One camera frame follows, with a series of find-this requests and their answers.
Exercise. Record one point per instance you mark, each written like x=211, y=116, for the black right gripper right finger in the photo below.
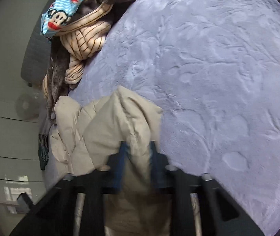
x=159, y=179

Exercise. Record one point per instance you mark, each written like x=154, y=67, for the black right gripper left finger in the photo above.
x=116, y=162

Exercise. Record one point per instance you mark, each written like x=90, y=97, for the beige down puffer coat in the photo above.
x=84, y=137

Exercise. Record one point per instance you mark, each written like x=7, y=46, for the dark green printed cloth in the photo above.
x=43, y=150

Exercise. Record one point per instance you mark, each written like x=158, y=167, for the grey round floor fan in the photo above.
x=27, y=107

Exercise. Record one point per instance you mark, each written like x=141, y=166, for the white drawer cabinet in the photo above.
x=19, y=163

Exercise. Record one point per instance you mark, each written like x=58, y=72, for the lavender embossed bed cover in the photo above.
x=213, y=66

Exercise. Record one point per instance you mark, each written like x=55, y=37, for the brown and cream striped blanket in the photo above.
x=74, y=44

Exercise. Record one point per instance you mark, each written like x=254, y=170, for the grey quilted headboard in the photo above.
x=36, y=58

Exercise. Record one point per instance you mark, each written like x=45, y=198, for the blue monkey print cloth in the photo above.
x=58, y=16

